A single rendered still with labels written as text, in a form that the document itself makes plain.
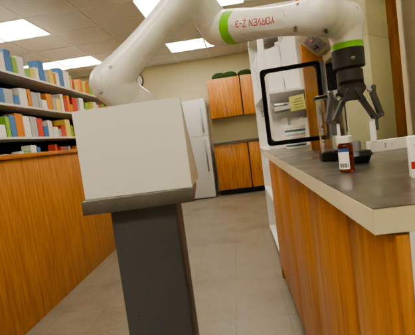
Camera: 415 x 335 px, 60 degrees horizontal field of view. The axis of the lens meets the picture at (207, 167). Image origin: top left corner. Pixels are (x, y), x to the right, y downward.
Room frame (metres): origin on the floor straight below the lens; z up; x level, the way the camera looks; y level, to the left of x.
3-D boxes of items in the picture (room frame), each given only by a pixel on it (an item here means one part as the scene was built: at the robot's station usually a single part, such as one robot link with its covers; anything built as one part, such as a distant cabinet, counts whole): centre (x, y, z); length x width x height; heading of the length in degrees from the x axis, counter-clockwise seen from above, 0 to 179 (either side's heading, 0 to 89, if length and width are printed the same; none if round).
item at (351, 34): (1.08, -0.45, 1.35); 0.13 x 0.11 x 0.14; 127
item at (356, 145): (1.09, -0.46, 0.97); 0.09 x 0.09 x 0.07
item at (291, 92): (1.87, -0.48, 1.19); 0.30 x 0.01 x 0.40; 77
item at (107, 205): (1.17, 0.21, 0.92); 0.32 x 0.32 x 0.04; 0
